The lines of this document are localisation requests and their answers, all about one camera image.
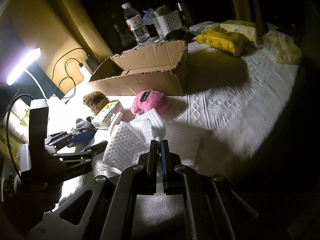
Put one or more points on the open cardboard box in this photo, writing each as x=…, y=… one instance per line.
x=155, y=66

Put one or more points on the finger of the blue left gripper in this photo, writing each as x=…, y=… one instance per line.
x=78, y=138

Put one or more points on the yellow wipes pack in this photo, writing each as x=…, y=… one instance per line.
x=227, y=41

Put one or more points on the white paper towel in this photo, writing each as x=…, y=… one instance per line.
x=129, y=140

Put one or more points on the pale tissue pack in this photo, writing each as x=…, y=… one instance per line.
x=244, y=27

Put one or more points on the white power bank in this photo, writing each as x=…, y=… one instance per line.
x=85, y=72

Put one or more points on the brown plush toy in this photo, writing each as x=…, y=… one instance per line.
x=96, y=101

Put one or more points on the clear water bottle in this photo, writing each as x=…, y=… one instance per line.
x=135, y=23

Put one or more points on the clear plastic bag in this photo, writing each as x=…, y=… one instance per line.
x=281, y=48

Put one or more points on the white perforated basket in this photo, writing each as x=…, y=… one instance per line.
x=167, y=23

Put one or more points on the metal thermos flask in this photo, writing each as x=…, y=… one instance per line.
x=184, y=15

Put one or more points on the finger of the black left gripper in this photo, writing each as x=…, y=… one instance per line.
x=94, y=150

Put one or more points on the white desk lamp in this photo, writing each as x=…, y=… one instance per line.
x=22, y=64

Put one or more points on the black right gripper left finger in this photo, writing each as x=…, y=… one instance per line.
x=152, y=167

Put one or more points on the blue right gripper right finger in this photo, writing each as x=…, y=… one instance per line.
x=165, y=160

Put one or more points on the cartoon tissue pack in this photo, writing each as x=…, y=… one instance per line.
x=104, y=118

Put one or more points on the grey dotted sock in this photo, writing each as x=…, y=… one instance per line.
x=84, y=127

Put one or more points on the white lace tablecloth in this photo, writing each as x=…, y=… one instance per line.
x=237, y=102

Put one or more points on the pink plush toy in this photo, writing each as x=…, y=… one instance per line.
x=148, y=100

